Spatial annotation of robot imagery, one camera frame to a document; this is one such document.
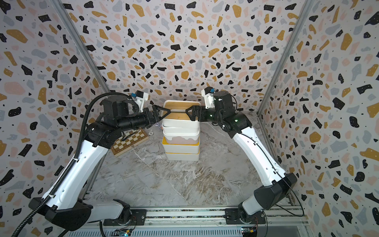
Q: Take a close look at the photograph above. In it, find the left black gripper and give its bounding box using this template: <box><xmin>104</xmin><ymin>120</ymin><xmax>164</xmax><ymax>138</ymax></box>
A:
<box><xmin>118</xmin><ymin>105</ymin><xmax>172</xmax><ymax>134</ymax></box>

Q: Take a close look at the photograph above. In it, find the yellow lid tissue box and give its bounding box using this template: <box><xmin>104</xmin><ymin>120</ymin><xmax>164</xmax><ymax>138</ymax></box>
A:
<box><xmin>165</xmin><ymin>153</ymin><xmax>200</xmax><ymax>162</ymax></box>
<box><xmin>162</xmin><ymin>137</ymin><xmax>200</xmax><ymax>154</ymax></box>
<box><xmin>162</xmin><ymin>100</ymin><xmax>200</xmax><ymax>129</ymax></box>

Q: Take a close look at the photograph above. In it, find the grey lid tissue box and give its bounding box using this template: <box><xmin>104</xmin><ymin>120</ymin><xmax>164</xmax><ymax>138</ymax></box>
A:
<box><xmin>162</xmin><ymin>126</ymin><xmax>200</xmax><ymax>136</ymax></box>

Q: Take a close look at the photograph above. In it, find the white pink tissue box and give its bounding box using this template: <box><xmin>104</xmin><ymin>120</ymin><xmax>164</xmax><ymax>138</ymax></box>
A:
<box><xmin>163</xmin><ymin>131</ymin><xmax>200</xmax><ymax>145</ymax></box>

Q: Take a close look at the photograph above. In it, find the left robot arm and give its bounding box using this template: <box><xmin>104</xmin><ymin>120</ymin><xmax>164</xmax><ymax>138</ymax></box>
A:
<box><xmin>17</xmin><ymin>92</ymin><xmax>171</xmax><ymax>231</ymax></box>

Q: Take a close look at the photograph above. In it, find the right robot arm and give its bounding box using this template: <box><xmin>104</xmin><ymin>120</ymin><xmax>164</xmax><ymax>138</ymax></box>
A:
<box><xmin>186</xmin><ymin>87</ymin><xmax>297</xmax><ymax>223</ymax></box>

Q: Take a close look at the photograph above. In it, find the wooden chess board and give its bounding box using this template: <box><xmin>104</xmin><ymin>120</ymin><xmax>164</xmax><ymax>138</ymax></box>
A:
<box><xmin>111</xmin><ymin>129</ymin><xmax>149</xmax><ymax>157</ymax></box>

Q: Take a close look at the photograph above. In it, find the left green circuit board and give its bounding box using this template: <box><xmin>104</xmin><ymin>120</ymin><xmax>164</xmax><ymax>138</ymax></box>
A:
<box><xmin>111</xmin><ymin>229</ymin><xmax>133</xmax><ymax>237</ymax></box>

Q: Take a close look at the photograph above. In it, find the green circuit board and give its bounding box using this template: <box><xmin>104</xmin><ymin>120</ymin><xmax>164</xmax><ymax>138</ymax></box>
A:
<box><xmin>111</xmin><ymin>229</ymin><xmax>133</xmax><ymax>237</ymax></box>
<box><xmin>241</xmin><ymin>227</ymin><xmax>258</xmax><ymax>237</ymax></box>

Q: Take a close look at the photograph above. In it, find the right green circuit board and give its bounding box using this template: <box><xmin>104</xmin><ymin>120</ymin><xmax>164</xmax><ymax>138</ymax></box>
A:
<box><xmin>241</xmin><ymin>227</ymin><xmax>258</xmax><ymax>237</ymax></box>

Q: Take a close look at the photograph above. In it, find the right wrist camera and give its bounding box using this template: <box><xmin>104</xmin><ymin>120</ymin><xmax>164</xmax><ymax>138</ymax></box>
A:
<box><xmin>201</xmin><ymin>87</ymin><xmax>215</xmax><ymax>109</ymax></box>

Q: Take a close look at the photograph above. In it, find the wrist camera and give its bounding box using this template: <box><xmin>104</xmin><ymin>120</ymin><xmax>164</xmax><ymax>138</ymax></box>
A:
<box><xmin>131</xmin><ymin>90</ymin><xmax>150</xmax><ymax>113</ymax></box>
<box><xmin>201</xmin><ymin>87</ymin><xmax>215</xmax><ymax>109</ymax></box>

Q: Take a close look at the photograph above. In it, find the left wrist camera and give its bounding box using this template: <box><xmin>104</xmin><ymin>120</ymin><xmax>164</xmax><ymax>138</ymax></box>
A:
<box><xmin>131</xmin><ymin>90</ymin><xmax>150</xmax><ymax>113</ymax></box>

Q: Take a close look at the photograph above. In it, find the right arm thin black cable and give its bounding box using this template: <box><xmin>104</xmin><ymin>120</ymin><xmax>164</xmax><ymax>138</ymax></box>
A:
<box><xmin>239</xmin><ymin>133</ymin><xmax>305</xmax><ymax>217</ymax></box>

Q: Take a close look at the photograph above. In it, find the left aluminium corner post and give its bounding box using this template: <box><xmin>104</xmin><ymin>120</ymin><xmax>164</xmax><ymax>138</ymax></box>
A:
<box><xmin>50</xmin><ymin>0</ymin><xmax>122</xmax><ymax>116</ymax></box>

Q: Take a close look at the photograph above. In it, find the aluminium corner post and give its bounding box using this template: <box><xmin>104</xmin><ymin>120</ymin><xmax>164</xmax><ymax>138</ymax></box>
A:
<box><xmin>50</xmin><ymin>0</ymin><xmax>122</xmax><ymax>116</ymax></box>
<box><xmin>257</xmin><ymin>0</ymin><xmax>315</xmax><ymax>117</ymax></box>

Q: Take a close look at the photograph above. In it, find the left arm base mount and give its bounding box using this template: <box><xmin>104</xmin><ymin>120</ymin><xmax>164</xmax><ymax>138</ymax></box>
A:
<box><xmin>103</xmin><ymin>209</ymin><xmax>147</xmax><ymax>227</ymax></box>

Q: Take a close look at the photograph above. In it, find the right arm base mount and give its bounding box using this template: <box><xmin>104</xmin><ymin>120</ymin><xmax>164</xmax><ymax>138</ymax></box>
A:
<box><xmin>223</xmin><ymin>208</ymin><xmax>266</xmax><ymax>225</ymax></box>

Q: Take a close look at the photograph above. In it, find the right aluminium corner post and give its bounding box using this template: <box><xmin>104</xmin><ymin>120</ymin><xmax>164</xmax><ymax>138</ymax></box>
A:
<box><xmin>257</xmin><ymin>0</ymin><xmax>315</xmax><ymax>117</ymax></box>

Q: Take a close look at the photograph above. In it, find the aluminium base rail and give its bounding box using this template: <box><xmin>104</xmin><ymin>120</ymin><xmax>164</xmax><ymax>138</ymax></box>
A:
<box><xmin>67</xmin><ymin>205</ymin><xmax>313</xmax><ymax>237</ymax></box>

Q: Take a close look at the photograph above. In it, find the left black corrugated cable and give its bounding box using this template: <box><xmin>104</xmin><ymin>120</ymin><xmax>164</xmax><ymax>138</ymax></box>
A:
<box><xmin>10</xmin><ymin>92</ymin><xmax>131</xmax><ymax>237</ymax></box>

